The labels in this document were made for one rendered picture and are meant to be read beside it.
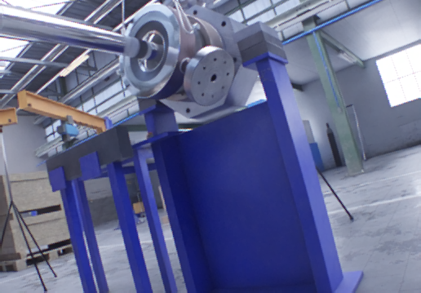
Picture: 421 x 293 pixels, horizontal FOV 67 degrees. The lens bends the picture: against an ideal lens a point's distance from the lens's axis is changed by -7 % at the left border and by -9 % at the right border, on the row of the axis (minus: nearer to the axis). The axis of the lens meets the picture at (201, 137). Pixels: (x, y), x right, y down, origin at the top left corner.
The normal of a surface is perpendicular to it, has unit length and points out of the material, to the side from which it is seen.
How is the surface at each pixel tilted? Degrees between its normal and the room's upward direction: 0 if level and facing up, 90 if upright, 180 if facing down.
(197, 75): 131
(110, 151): 90
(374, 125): 90
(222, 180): 90
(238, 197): 90
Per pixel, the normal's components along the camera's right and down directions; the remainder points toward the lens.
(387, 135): -0.60, 0.04
